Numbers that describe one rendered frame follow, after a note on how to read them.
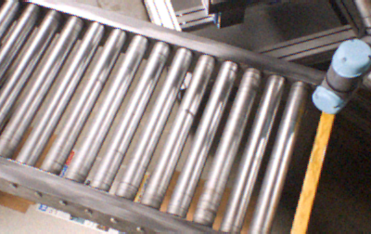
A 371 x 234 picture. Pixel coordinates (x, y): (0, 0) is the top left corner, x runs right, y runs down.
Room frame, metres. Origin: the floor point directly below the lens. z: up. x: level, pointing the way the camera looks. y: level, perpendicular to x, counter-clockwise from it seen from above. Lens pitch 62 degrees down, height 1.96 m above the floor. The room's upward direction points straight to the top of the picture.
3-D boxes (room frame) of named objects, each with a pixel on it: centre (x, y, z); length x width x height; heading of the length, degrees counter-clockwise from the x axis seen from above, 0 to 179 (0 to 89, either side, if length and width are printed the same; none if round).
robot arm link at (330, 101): (0.66, -0.37, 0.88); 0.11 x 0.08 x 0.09; 140
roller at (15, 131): (0.74, 0.38, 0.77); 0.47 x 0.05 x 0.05; 161
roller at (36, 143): (0.72, 0.32, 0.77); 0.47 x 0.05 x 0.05; 161
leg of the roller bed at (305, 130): (0.74, -0.37, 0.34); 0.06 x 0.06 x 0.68; 71
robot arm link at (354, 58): (0.67, -0.38, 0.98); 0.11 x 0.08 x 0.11; 125
